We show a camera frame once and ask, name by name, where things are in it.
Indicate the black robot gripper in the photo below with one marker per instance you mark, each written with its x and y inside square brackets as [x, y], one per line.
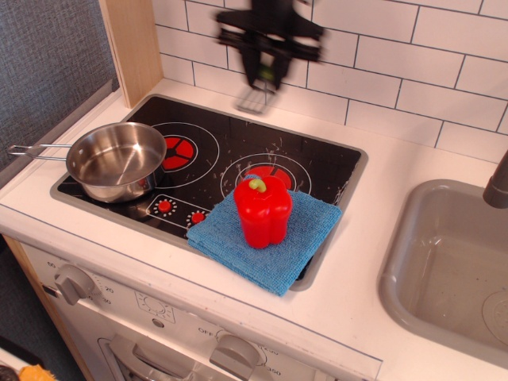
[274, 28]

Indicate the wooden side panel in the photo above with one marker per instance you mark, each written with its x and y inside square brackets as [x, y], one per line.
[131, 30]

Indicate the black toy stove top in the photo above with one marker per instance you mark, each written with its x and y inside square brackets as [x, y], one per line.
[208, 154]

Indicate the orange black object corner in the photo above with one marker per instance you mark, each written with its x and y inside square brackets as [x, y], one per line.
[27, 373]

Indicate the blue folded cloth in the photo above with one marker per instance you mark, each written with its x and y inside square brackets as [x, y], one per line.
[276, 267]

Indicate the grey oven knob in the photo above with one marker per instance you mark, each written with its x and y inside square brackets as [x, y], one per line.
[73, 283]
[236, 356]

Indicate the grey right oven knob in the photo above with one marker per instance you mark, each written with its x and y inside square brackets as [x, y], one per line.
[236, 356]

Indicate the grey toy sink basin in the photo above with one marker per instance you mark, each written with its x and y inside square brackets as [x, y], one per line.
[445, 276]

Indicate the grey left oven knob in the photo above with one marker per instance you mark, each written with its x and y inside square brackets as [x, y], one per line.
[73, 283]

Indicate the red toy bell pepper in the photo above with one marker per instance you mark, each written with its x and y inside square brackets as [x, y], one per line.
[264, 207]

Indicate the grey faucet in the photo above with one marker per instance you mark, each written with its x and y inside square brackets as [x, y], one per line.
[495, 193]

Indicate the stainless steel pot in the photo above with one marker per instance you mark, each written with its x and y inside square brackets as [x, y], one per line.
[114, 163]

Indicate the green handled grey spatula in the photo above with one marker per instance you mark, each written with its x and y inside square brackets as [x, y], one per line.
[255, 100]

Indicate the grey oven door handle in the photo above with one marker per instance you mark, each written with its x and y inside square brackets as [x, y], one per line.
[157, 362]

